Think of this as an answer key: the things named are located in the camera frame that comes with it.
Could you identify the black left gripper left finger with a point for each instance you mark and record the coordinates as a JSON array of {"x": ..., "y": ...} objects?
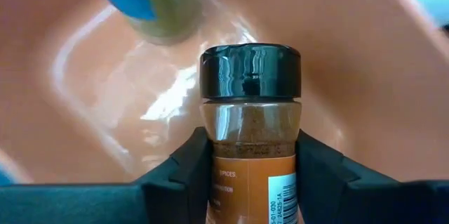
[{"x": 105, "y": 204}]

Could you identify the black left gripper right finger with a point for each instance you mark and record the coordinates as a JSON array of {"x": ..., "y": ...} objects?
[{"x": 350, "y": 203}]

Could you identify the brown spice bottle black cap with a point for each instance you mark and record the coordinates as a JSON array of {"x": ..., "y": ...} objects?
[{"x": 250, "y": 182}]

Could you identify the green herb bottle black cap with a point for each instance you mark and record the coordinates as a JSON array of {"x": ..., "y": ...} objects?
[{"x": 168, "y": 6}]

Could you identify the orange plastic bin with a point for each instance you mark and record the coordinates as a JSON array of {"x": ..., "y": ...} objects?
[{"x": 350, "y": 59}]

